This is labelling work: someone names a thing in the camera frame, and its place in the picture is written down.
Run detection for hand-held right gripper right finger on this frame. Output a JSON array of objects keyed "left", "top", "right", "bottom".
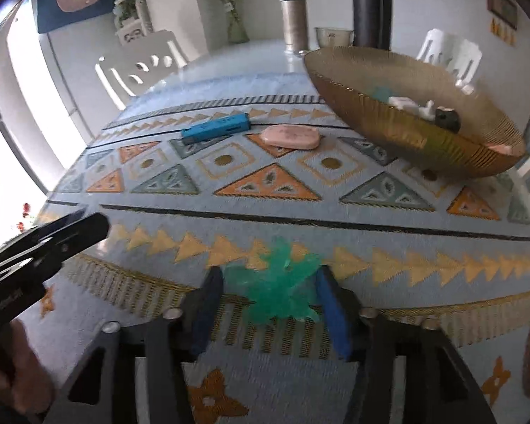
[{"left": 316, "top": 265, "right": 497, "bottom": 424}]

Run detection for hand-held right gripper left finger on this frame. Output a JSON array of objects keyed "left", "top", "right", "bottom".
[{"left": 42, "top": 267, "right": 224, "bottom": 424}]

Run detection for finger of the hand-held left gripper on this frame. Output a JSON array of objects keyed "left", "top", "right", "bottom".
[
  {"left": 0, "top": 212, "right": 87, "bottom": 258},
  {"left": 0, "top": 213, "right": 110, "bottom": 293}
]

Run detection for green spiky toy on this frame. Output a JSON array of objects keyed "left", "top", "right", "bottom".
[{"left": 223, "top": 236, "right": 324, "bottom": 324}]

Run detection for gold ribbed bowl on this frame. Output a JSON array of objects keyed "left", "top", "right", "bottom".
[{"left": 303, "top": 46, "right": 527, "bottom": 180}]

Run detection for white charger cube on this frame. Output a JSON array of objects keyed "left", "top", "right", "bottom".
[{"left": 388, "top": 96, "right": 421, "bottom": 112}]

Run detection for person's left hand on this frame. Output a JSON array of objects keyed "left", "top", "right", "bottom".
[{"left": 0, "top": 320, "right": 54, "bottom": 417}]

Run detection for patterned table mat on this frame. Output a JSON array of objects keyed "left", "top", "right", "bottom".
[{"left": 33, "top": 71, "right": 530, "bottom": 424}]

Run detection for blue rectangular box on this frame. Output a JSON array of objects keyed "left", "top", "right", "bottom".
[{"left": 181, "top": 113, "right": 252, "bottom": 145}]

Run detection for white plastic chair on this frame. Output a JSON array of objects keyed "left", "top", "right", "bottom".
[
  {"left": 94, "top": 30, "right": 189, "bottom": 112},
  {"left": 416, "top": 28, "right": 483, "bottom": 94}
]

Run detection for small dark round object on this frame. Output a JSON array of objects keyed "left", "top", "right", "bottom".
[{"left": 435, "top": 107, "right": 463, "bottom": 134}]

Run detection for white shelf with flowers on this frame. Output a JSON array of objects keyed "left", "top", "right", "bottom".
[{"left": 113, "top": 0, "right": 154, "bottom": 46}]

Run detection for small glass bowl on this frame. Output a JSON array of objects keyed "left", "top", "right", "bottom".
[{"left": 314, "top": 26, "right": 355, "bottom": 49}]

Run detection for grey cylindrical canister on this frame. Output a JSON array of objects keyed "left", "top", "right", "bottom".
[{"left": 278, "top": 0, "right": 310, "bottom": 52}]

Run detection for glass vase with flowers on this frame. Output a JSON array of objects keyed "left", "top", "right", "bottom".
[{"left": 192, "top": 0, "right": 259, "bottom": 46}]

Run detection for black water bottle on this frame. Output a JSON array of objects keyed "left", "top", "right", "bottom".
[{"left": 350, "top": 0, "right": 392, "bottom": 49}]

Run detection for orange wall stickers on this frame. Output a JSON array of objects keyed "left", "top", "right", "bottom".
[{"left": 489, "top": 18, "right": 516, "bottom": 47}]

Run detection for framed wall picture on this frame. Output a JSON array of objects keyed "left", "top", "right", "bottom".
[{"left": 486, "top": 0, "right": 519, "bottom": 31}]

